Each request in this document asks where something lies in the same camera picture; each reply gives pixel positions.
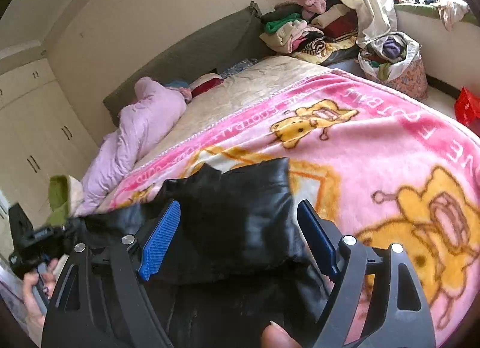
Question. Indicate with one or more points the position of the floral basket of clothes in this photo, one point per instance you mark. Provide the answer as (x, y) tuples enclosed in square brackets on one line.
[(395, 61)]

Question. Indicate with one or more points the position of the green and white blanket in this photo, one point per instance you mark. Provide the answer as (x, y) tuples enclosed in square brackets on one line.
[(65, 194)]

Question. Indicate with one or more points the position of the dark grey bed headboard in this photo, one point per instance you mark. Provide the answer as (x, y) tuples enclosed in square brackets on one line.
[(213, 48)]

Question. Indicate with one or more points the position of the cream bed cover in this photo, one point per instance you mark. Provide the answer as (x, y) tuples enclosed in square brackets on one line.
[(237, 92)]

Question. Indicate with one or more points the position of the lilac quilted duvet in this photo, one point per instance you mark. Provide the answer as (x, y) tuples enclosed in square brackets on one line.
[(143, 124)]

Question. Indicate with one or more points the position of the red plastic bag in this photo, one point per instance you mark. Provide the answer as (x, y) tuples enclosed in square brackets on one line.
[(466, 108)]

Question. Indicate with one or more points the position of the person's left hand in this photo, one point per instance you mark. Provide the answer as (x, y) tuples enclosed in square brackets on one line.
[(35, 318)]

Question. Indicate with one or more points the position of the cream built-in wardrobe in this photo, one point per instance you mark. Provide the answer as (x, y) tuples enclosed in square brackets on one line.
[(41, 136)]

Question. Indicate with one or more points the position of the pink cartoon fleece blanket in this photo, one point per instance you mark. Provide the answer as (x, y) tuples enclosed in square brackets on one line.
[(382, 166)]

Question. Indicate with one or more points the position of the clothes on window sill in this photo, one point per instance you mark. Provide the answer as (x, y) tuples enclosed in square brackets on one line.
[(449, 12)]

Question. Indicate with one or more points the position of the pile of folded clothes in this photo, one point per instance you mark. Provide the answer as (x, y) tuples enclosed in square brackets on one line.
[(323, 32)]

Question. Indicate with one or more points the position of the black leather jacket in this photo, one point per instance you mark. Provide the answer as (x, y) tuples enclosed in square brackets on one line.
[(237, 262)]

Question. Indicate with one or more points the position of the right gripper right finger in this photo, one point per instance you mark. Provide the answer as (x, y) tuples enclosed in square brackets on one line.
[(398, 313)]

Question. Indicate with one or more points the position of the red and white pillow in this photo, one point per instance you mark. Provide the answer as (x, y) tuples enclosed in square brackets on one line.
[(205, 83)]

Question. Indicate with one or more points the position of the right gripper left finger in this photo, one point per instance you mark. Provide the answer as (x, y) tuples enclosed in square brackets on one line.
[(100, 299)]

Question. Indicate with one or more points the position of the person's right hand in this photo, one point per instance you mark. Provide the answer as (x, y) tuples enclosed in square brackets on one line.
[(274, 336)]

